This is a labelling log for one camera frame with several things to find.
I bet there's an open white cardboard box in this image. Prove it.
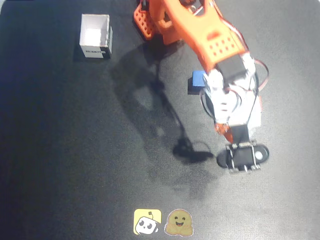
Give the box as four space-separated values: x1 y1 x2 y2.
79 13 114 60

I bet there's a black webcam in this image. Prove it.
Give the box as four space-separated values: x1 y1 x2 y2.
216 124 270 175

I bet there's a red and white servo wire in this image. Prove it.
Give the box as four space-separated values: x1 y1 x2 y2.
252 58 270 94

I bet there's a hugging face emoji sticker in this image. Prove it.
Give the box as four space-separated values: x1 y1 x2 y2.
163 208 195 237

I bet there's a black camera cable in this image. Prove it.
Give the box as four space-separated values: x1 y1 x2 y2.
233 71 260 147

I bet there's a blue cube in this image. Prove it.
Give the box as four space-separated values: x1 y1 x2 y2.
187 70 207 96

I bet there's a yellow robot sticker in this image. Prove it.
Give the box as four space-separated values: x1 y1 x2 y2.
133 208 163 236

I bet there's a black table mat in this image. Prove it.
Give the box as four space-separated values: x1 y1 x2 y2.
0 0 320 240

